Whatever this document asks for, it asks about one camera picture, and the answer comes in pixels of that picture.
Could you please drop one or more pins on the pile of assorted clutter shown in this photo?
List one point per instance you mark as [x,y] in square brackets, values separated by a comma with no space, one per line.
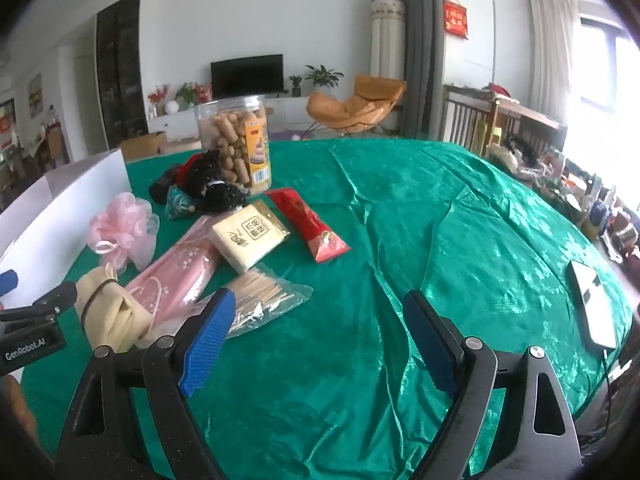
[575,190]

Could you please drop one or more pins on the dark glass display cabinet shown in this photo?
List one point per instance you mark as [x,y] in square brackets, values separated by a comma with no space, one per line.
[120,75]

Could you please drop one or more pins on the green plant with red flowers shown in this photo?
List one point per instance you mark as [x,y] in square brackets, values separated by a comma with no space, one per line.
[190,94]

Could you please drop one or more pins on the large potted green plant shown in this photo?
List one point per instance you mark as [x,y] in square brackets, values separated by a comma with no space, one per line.
[324,76]

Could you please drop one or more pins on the green tablecloth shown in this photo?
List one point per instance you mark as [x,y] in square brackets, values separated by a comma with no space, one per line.
[400,220]

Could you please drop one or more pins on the red packet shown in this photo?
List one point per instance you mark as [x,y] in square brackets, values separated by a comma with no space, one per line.
[305,222]

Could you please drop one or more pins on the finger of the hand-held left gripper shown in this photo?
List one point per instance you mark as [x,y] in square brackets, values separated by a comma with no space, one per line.
[7,281]
[55,299]

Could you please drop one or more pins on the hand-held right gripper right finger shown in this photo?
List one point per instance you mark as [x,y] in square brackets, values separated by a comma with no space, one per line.
[432,345]

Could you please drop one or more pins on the brown cardboard box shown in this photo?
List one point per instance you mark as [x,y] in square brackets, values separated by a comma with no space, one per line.
[142,145]

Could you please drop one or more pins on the blue patterned triangular pouch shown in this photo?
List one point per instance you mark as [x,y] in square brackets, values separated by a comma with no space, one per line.
[177,202]

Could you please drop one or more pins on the white sheer curtain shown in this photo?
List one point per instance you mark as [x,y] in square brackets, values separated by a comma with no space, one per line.
[550,55]

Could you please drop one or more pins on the clear plastic snack jar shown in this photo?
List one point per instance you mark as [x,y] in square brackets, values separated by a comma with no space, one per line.
[230,135]

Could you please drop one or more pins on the black television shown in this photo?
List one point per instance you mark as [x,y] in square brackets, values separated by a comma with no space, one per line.
[247,77]

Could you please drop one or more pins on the smartphone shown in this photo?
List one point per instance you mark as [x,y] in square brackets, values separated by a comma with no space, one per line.
[592,305]

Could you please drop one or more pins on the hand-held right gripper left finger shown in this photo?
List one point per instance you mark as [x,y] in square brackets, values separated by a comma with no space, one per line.
[210,340]

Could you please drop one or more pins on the red wall hanging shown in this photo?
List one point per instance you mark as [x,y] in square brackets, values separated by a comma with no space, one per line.
[456,19]

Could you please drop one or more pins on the pink mesh bath pouf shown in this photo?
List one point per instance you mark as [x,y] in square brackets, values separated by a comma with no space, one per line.
[125,225]

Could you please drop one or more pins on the round white vase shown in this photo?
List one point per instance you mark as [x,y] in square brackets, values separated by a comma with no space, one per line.
[172,107]

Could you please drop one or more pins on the grey curtain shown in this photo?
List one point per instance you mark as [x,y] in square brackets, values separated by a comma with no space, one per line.
[420,50]

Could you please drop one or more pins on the red flowers in vase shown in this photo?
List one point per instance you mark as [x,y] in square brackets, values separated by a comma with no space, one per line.
[157,97]

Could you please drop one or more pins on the framed wall painting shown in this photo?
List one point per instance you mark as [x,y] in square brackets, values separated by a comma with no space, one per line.
[35,95]

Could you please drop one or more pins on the beige tissue pack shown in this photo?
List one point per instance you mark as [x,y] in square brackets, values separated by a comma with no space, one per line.
[247,237]

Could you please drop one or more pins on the clear bag of wooden sticks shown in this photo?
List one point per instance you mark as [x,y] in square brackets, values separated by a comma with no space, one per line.
[265,292]

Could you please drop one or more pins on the small potted green plant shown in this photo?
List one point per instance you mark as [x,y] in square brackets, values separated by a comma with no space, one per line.
[296,85]

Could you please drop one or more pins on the beige cloth pouch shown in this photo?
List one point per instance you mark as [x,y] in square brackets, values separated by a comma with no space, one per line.
[110,315]

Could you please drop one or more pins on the white tv cabinet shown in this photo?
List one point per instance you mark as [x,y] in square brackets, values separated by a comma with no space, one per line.
[170,122]

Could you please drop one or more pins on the orange lounge chair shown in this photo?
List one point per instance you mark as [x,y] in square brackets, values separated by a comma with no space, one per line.
[350,107]

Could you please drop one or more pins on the person's left forearm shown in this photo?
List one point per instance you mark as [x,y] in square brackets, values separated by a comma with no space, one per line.
[20,410]

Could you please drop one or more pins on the wooden slatted chair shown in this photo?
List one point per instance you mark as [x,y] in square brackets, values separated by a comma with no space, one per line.
[462,120]

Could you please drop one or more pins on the black shiny bundle white band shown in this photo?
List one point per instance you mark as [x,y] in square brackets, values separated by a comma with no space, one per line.
[225,197]

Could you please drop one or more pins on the white standing air conditioner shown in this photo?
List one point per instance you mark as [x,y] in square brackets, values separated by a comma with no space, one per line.
[387,40]

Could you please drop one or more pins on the white cardboard box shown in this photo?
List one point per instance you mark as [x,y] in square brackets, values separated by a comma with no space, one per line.
[60,200]

